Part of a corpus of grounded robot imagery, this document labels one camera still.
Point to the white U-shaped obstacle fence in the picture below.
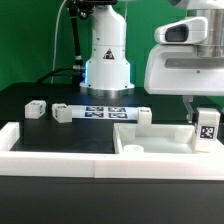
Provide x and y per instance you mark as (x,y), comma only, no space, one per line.
(198,166)

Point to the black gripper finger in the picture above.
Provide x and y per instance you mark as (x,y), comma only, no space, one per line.
(187,101)

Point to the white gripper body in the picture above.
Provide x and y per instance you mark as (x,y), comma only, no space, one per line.
(177,70)

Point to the white square tabletop part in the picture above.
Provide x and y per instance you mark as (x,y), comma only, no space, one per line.
(159,138)

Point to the white fiducial tag strip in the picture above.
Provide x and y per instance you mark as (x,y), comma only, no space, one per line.
(104,112)

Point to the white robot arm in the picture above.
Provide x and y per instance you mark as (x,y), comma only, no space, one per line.
(108,71)

